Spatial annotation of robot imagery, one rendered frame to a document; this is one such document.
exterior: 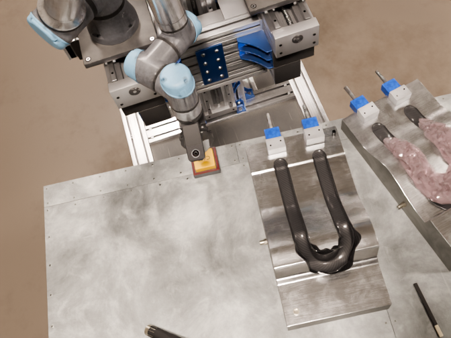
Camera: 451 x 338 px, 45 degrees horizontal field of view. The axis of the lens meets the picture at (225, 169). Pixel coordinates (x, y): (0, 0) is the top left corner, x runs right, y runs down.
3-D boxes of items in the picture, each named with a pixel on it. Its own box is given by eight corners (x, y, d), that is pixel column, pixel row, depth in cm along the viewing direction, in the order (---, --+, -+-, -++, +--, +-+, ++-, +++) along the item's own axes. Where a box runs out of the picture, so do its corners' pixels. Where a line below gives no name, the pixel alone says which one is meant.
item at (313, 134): (295, 111, 157) (294, 101, 153) (312, 108, 157) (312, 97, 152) (307, 149, 151) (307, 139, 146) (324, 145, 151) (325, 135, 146)
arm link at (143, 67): (153, 51, 140) (186, 68, 136) (125, 82, 137) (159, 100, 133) (145, 31, 133) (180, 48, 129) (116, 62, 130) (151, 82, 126)
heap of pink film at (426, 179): (376, 143, 150) (379, 129, 143) (429, 114, 152) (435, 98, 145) (435, 218, 139) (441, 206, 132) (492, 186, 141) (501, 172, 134)
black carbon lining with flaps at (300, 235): (270, 163, 151) (269, 147, 142) (327, 150, 150) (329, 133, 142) (302, 284, 135) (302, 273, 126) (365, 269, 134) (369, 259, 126)
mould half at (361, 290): (247, 160, 160) (243, 138, 148) (333, 141, 159) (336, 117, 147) (287, 330, 137) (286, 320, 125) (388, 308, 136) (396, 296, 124)
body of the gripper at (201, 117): (206, 115, 151) (198, 90, 140) (211, 141, 147) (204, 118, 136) (179, 121, 151) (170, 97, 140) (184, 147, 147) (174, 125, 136)
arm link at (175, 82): (170, 53, 127) (198, 68, 124) (179, 81, 137) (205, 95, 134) (149, 78, 125) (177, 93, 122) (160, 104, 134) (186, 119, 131)
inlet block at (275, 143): (259, 121, 158) (258, 110, 153) (276, 117, 158) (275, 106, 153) (269, 159, 152) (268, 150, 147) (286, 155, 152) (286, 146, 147)
